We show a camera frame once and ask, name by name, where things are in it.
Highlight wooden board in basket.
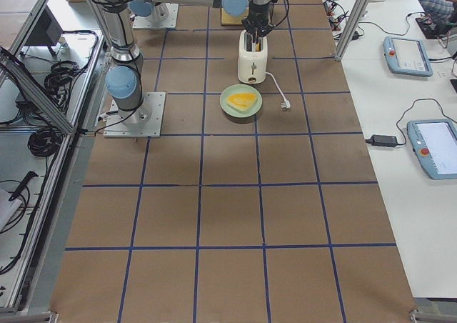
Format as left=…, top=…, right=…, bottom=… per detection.
left=220, top=9, right=248, bottom=26

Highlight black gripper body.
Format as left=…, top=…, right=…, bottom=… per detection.
left=242, top=0, right=273, bottom=37

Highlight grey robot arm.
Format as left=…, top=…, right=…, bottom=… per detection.
left=129, top=0, right=169, bottom=19
left=91, top=0, right=273, bottom=126

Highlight teach pendant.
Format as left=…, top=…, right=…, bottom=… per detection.
left=383, top=36, right=433, bottom=77
left=406, top=119, right=456, bottom=180

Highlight white power cord with plug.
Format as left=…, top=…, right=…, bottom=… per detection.
left=264, top=71, right=292, bottom=110

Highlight aluminium frame post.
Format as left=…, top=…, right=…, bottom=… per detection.
left=334, top=0, right=369, bottom=61

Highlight upper teach pendant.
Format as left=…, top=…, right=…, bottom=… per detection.
left=383, top=36, right=433, bottom=77

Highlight light green plate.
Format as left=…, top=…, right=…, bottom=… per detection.
left=219, top=84, right=263, bottom=118

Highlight black wire basket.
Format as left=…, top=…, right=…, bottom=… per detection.
left=220, top=0, right=286, bottom=27

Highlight black power adapter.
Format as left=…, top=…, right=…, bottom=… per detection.
left=365, top=134, right=398, bottom=148

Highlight white two-slot toaster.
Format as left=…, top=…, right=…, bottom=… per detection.
left=238, top=31, right=268, bottom=84

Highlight triangular bread on plate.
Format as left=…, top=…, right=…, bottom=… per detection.
left=226, top=92, right=257, bottom=112

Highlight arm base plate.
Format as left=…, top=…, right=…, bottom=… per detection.
left=129, top=1, right=179, bottom=30
left=103, top=92, right=166, bottom=138

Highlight lower teach pendant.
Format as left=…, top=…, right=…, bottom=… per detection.
left=406, top=119, right=456, bottom=180

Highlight coiled black cables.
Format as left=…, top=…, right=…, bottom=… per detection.
left=27, top=126, right=60, bottom=159

